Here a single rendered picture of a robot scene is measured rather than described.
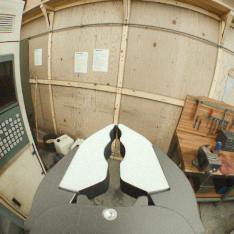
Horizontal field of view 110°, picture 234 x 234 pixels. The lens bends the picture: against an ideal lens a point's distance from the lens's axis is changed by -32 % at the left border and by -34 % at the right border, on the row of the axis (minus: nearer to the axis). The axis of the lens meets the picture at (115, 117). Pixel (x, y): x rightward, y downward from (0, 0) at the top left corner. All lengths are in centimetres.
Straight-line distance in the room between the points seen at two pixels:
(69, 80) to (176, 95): 153
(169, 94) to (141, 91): 37
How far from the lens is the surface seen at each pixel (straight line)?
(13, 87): 91
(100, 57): 166
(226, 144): 180
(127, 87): 159
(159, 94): 158
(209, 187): 196
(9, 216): 59
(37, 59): 244
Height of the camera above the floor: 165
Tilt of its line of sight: 27 degrees down
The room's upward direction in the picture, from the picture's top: 6 degrees clockwise
